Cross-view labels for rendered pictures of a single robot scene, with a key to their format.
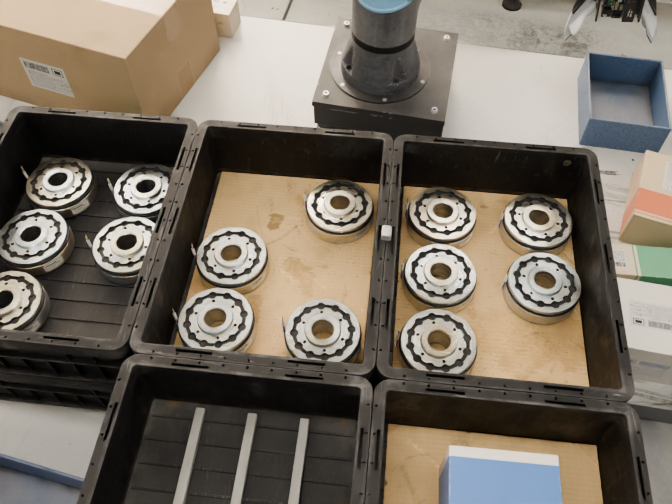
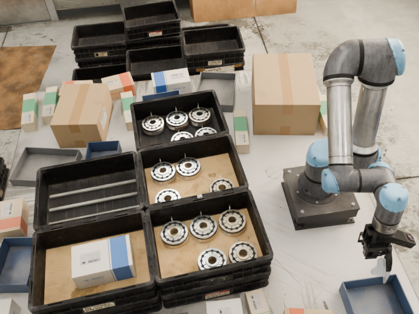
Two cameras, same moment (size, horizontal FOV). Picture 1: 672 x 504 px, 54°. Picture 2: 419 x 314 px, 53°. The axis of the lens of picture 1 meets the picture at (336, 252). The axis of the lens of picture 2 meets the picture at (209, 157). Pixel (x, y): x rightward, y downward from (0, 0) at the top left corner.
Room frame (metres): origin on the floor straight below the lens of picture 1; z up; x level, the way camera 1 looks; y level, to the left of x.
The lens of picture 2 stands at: (0.30, -0.97, 2.21)
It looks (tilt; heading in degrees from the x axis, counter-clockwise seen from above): 48 degrees down; 73
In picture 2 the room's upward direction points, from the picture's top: 3 degrees counter-clockwise
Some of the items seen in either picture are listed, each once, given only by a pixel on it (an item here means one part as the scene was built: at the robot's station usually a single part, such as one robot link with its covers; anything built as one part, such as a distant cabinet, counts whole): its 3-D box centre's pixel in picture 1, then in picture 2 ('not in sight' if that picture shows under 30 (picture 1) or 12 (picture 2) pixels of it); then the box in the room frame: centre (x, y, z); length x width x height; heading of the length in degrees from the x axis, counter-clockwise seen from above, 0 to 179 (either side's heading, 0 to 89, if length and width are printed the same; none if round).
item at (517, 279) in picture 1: (544, 282); (212, 261); (0.49, -0.29, 0.86); 0.10 x 0.10 x 0.01
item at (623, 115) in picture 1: (621, 102); (375, 301); (1.00, -0.57, 0.74); 0.20 x 0.15 x 0.07; 169
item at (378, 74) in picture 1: (381, 48); (317, 177); (1.02, -0.09, 0.85); 0.15 x 0.15 x 0.10
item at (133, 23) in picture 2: not in sight; (154, 40); (0.76, 1.86, 0.37); 0.42 x 0.34 x 0.46; 168
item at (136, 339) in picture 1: (276, 235); (191, 169); (0.54, 0.08, 0.92); 0.40 x 0.30 x 0.02; 174
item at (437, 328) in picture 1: (438, 341); (174, 232); (0.40, -0.14, 0.86); 0.05 x 0.05 x 0.01
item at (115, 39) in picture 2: not in sight; (104, 53); (0.37, 1.94, 0.31); 0.40 x 0.30 x 0.34; 168
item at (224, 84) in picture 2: not in sight; (216, 91); (0.86, 0.72, 0.73); 0.27 x 0.20 x 0.05; 64
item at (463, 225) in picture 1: (442, 213); (232, 220); (0.62, -0.16, 0.86); 0.10 x 0.10 x 0.01
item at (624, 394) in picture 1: (497, 254); (206, 233); (0.50, -0.22, 0.92); 0.40 x 0.30 x 0.02; 174
